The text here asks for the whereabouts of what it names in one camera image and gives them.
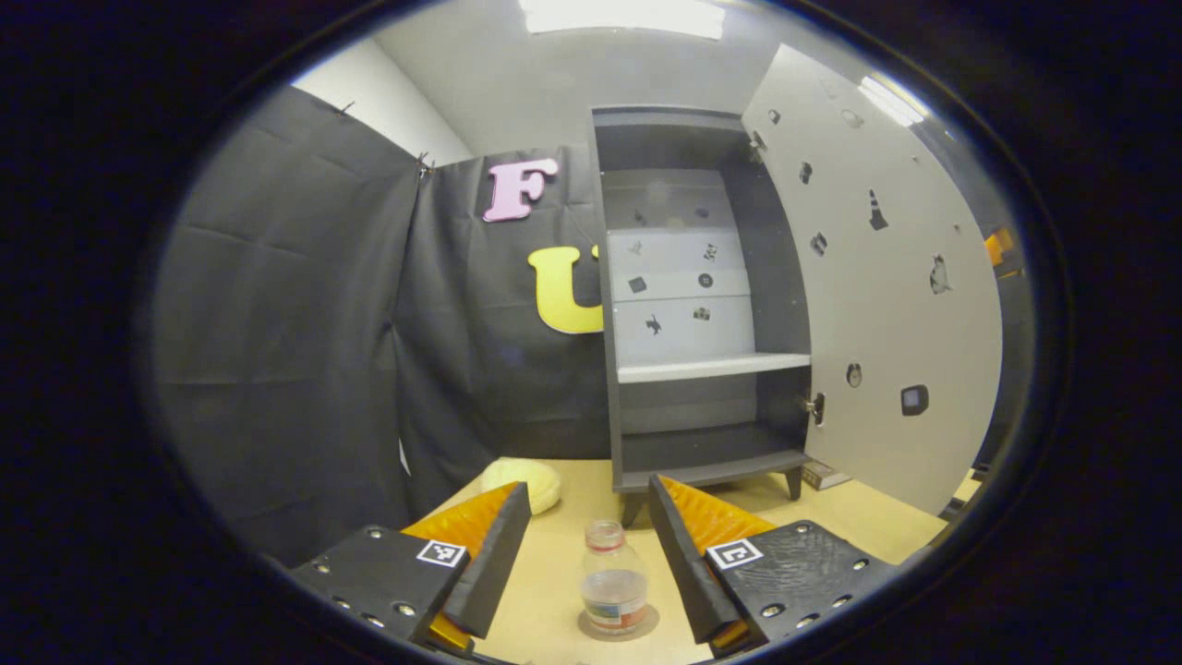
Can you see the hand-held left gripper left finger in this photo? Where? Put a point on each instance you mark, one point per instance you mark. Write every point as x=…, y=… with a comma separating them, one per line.
x=489, y=563

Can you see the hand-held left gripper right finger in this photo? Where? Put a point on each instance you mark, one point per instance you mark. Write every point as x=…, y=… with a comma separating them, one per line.
x=688, y=563

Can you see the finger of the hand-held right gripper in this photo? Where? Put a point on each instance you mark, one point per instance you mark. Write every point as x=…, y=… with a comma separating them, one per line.
x=1002, y=249

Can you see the round brown coaster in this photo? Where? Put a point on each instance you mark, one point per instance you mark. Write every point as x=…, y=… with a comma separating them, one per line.
x=652, y=622

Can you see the clear plastic bottle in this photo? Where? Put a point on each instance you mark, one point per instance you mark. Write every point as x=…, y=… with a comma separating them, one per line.
x=614, y=591

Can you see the dark grey cabinet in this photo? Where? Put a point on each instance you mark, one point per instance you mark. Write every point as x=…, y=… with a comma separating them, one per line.
x=766, y=277

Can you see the white cabinet shelf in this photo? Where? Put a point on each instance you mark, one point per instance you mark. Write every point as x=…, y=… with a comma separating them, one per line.
x=711, y=368

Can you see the metal cabinet door hinge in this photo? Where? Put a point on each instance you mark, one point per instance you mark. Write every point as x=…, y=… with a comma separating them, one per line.
x=814, y=408
x=757, y=146

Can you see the yellow sponge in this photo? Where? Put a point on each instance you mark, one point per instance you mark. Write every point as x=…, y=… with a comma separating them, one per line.
x=526, y=480

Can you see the small ceiling light panel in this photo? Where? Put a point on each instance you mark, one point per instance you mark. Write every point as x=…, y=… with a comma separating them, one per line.
x=891, y=100

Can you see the black backdrop cloth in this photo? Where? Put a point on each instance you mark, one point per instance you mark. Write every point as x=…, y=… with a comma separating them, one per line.
x=277, y=323

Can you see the metal cloth clip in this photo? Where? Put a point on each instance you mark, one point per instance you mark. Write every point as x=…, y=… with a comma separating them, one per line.
x=426, y=166

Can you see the large ceiling light panel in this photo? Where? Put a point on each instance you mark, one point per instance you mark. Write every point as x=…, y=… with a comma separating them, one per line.
x=623, y=14

